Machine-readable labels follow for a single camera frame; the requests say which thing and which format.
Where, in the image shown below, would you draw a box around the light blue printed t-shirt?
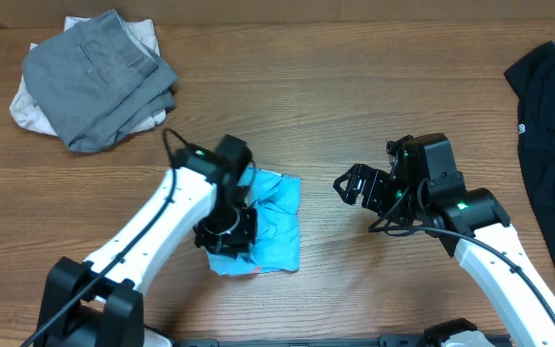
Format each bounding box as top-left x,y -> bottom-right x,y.
207,167 -> 302,277

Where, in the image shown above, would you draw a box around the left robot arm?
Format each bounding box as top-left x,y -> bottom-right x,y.
24,135 -> 257,346

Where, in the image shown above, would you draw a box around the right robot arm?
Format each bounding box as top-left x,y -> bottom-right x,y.
333,133 -> 555,346

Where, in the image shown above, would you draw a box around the grey folded trousers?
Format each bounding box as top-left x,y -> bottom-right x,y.
22,9 -> 177,152

